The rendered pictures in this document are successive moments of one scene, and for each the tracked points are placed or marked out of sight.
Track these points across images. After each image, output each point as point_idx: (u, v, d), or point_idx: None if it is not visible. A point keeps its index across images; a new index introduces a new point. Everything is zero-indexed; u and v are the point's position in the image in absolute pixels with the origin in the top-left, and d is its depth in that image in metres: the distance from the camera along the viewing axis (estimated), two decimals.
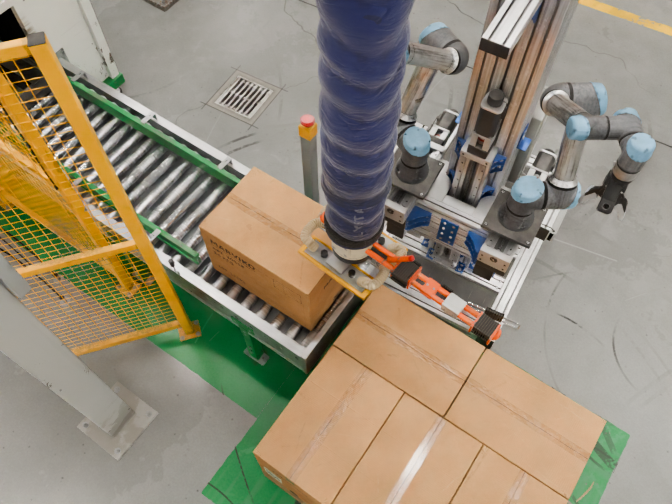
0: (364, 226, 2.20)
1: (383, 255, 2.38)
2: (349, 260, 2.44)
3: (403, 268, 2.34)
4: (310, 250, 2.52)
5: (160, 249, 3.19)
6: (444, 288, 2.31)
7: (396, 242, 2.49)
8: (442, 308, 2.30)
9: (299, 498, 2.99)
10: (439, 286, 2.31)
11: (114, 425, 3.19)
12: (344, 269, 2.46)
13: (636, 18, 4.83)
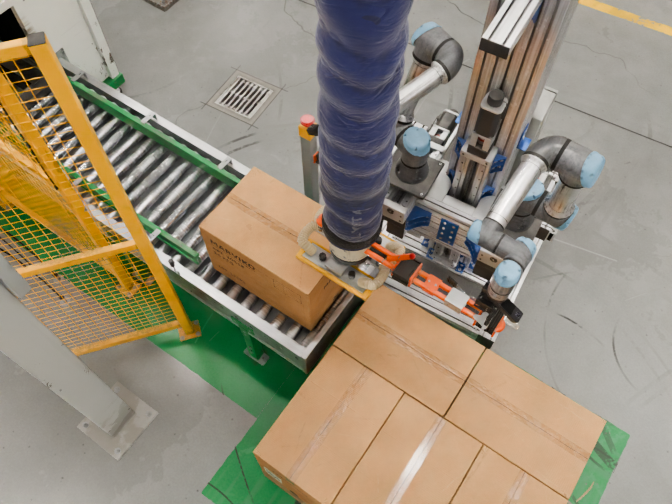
0: (362, 227, 2.20)
1: (383, 254, 2.39)
2: (348, 262, 2.44)
3: (403, 266, 2.35)
4: (308, 254, 2.51)
5: (160, 249, 3.19)
6: (449, 279, 2.33)
7: (394, 241, 2.49)
8: (445, 304, 2.31)
9: (299, 498, 2.99)
10: (440, 281, 2.32)
11: (114, 425, 3.19)
12: (344, 271, 2.45)
13: (636, 18, 4.83)
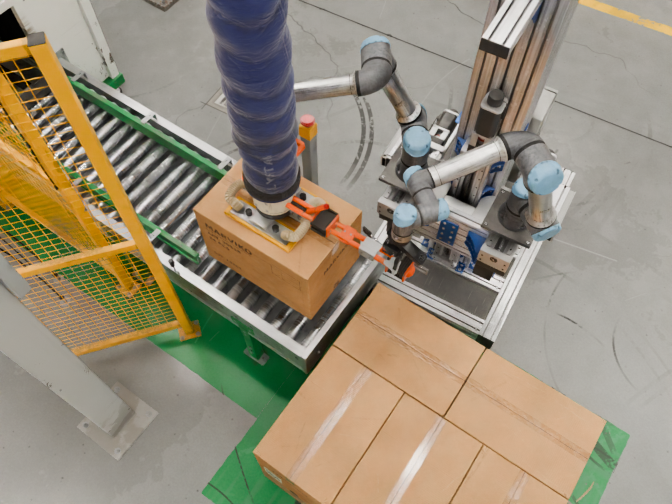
0: (276, 178, 2.33)
1: (303, 207, 2.51)
2: (271, 216, 2.56)
3: (321, 218, 2.48)
4: (235, 210, 2.64)
5: (160, 249, 3.19)
6: (364, 229, 2.46)
7: (317, 196, 2.62)
8: (360, 252, 2.44)
9: (299, 498, 2.99)
10: (355, 231, 2.45)
11: (114, 425, 3.19)
12: (268, 225, 2.58)
13: (636, 18, 4.83)
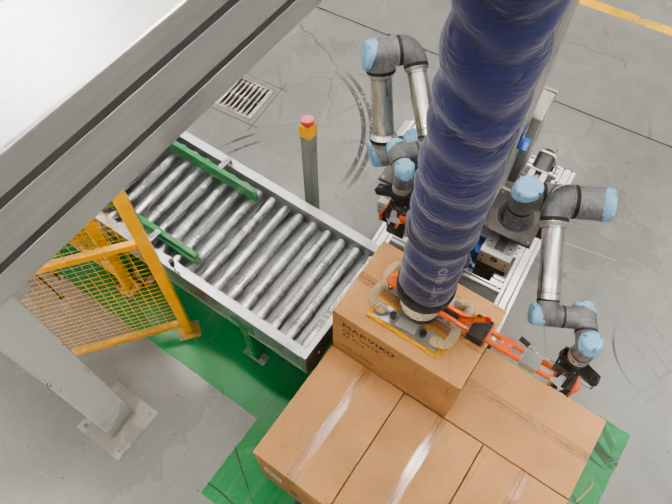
0: (440, 294, 2.25)
1: (455, 315, 2.44)
2: (420, 321, 2.49)
3: (476, 327, 2.40)
4: (378, 313, 2.56)
5: (160, 249, 3.19)
6: (522, 339, 2.39)
7: (463, 299, 2.55)
8: (519, 364, 2.36)
9: (299, 498, 2.99)
10: (514, 342, 2.37)
11: (114, 425, 3.19)
12: (415, 330, 2.50)
13: (636, 18, 4.83)
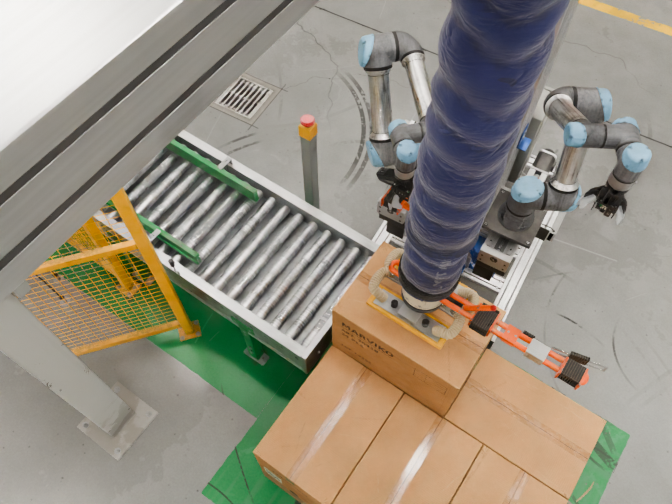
0: (444, 280, 2.16)
1: (459, 303, 2.34)
2: (422, 310, 2.39)
3: (481, 316, 2.31)
4: (379, 301, 2.47)
5: (160, 249, 3.19)
6: (525, 333, 2.28)
7: (467, 287, 2.45)
8: (525, 355, 2.27)
9: (299, 498, 2.99)
10: (520, 332, 2.28)
11: (114, 425, 3.19)
12: (417, 319, 2.41)
13: (636, 18, 4.83)
